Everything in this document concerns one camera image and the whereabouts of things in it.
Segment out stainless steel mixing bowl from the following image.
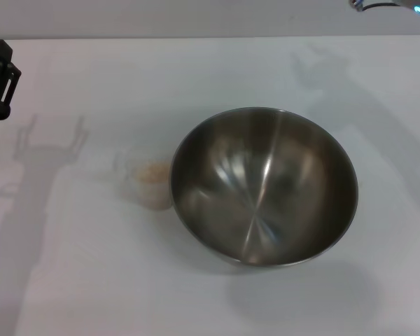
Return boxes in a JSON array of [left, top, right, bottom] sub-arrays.
[[169, 106, 359, 270]]

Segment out translucent plastic measuring cup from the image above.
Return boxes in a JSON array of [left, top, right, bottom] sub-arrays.
[[113, 149, 174, 211]]

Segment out rice grains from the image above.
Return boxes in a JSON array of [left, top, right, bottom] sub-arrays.
[[134, 161, 171, 183]]

